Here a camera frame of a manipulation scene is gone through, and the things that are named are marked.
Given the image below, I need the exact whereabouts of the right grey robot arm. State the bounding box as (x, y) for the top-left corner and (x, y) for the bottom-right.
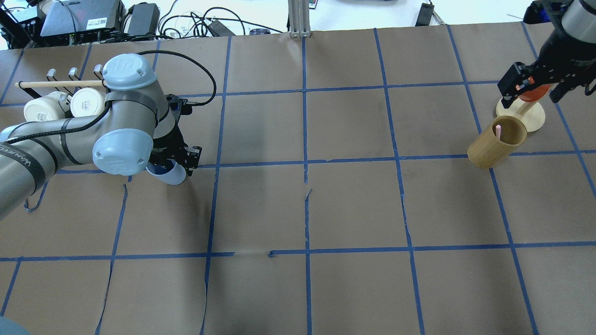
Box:
(497, 0), (596, 108)

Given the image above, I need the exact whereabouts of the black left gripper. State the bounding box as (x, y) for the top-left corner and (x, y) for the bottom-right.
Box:
(149, 94), (203, 177)

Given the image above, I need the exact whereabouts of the white mug near rack end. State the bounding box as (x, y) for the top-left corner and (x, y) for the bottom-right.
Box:
(23, 91), (72, 122)

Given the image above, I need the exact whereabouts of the orange lid object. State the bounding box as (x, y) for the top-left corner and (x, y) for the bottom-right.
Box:
(515, 76), (551, 102)

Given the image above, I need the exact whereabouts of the black power adapter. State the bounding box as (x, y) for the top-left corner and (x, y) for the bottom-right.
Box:
(126, 2), (160, 35)

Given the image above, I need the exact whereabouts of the aluminium frame post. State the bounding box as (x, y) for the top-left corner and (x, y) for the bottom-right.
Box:
(287, 0), (312, 38)

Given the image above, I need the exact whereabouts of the black computer box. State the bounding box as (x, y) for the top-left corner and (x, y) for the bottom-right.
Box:
(41, 0), (126, 38)

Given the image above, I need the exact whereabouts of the black wire mug rack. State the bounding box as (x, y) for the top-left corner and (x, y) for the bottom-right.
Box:
(18, 67), (106, 98)

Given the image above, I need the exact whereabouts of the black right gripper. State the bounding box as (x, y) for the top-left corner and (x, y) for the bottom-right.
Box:
(497, 0), (596, 108)

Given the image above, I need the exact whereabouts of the round wooden stand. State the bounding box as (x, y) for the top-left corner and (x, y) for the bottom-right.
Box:
(494, 99), (546, 132)

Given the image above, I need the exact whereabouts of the blue plastic cup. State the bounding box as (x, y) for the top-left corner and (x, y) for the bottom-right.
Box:
(145, 160), (187, 185)

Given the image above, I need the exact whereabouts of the white mug far rack end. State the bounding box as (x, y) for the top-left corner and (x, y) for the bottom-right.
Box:
(70, 87), (106, 117)

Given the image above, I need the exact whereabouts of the bamboo chopstick holder cup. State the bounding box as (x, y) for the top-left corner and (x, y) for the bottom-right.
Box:
(467, 116), (527, 169)

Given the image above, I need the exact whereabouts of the wooden rack rod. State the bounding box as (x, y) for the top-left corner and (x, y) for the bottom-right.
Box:
(14, 80), (106, 89)

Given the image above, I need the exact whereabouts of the white mug rack end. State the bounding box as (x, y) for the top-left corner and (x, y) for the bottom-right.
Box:
(70, 87), (106, 117)
(23, 91), (72, 122)

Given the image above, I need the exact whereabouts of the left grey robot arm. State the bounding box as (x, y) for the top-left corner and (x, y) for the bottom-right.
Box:
(0, 52), (202, 218)

